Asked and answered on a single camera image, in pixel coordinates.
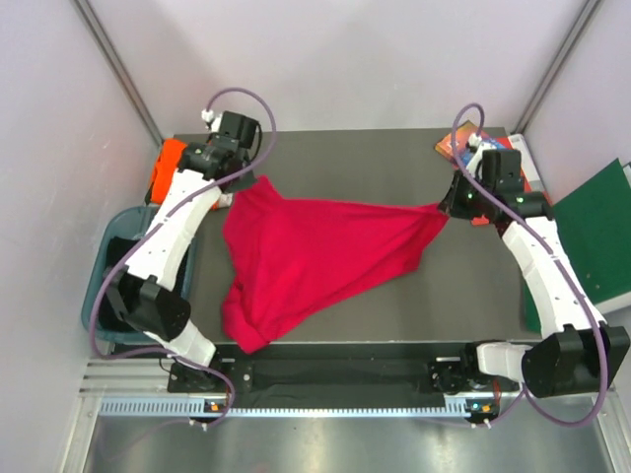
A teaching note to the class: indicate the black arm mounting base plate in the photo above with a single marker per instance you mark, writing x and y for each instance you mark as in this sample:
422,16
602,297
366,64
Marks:
340,375

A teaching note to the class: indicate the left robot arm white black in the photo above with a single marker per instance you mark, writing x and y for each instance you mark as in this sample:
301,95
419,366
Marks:
141,287

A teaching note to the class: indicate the folded orange t shirt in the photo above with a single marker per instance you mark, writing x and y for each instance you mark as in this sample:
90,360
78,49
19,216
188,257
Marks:
163,170

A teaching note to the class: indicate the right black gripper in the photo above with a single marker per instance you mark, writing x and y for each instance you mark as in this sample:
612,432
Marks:
451,203

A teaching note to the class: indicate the aluminium frame rail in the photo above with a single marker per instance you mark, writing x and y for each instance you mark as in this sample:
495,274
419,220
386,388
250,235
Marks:
521,441

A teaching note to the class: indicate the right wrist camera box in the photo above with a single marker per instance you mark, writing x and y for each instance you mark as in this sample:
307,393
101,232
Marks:
501,171

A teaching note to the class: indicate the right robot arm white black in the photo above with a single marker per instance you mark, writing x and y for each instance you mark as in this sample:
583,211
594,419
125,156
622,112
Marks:
579,352

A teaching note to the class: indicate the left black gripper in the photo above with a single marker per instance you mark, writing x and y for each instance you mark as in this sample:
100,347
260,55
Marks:
245,184

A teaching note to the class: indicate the grey slotted cable duct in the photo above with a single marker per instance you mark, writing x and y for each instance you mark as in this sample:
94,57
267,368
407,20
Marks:
452,407

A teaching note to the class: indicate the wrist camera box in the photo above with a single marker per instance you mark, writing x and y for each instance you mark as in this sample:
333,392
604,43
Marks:
501,171
238,127

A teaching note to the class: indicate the red book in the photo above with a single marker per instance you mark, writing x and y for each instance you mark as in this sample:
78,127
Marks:
527,167

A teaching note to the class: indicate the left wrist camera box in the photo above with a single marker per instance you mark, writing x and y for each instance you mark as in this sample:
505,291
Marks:
238,127

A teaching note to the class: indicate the green ring binder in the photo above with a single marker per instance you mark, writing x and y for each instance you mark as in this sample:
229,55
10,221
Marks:
594,227

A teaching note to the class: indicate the red t shirt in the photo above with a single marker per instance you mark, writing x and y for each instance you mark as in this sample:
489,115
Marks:
294,257

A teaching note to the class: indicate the black garment in basin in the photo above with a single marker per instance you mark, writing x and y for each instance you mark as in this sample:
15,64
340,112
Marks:
111,296

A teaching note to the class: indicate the teal plastic basin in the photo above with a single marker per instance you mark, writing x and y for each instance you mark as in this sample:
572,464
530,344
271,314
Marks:
121,233

